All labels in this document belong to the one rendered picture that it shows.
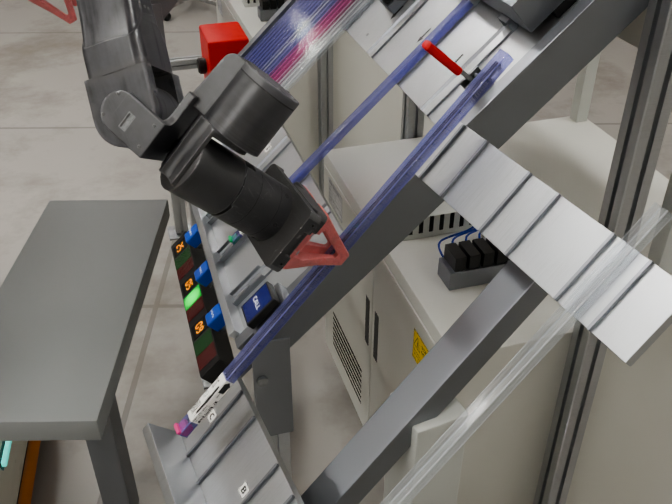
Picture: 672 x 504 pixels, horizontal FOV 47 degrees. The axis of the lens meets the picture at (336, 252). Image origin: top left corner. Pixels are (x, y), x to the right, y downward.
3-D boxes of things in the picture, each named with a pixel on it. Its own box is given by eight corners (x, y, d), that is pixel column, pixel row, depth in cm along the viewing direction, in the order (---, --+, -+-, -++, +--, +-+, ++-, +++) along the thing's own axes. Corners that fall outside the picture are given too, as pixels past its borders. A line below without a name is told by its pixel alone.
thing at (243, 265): (259, 344, 103) (242, 334, 102) (190, 136, 155) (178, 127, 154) (358, 248, 99) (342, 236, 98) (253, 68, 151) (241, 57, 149)
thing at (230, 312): (266, 358, 105) (228, 336, 101) (195, 148, 157) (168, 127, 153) (272, 352, 105) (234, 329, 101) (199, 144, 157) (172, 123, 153)
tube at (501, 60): (187, 437, 81) (179, 435, 80) (184, 428, 82) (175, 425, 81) (514, 60, 72) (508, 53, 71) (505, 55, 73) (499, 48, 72)
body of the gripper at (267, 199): (286, 170, 75) (230, 132, 70) (327, 221, 67) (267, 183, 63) (246, 220, 76) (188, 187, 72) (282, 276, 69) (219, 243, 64)
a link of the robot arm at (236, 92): (142, 126, 72) (92, 115, 63) (215, 27, 70) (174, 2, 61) (234, 209, 70) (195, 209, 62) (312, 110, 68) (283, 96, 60)
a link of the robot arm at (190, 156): (144, 164, 66) (159, 196, 62) (191, 102, 65) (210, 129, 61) (206, 200, 71) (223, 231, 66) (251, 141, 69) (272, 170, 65)
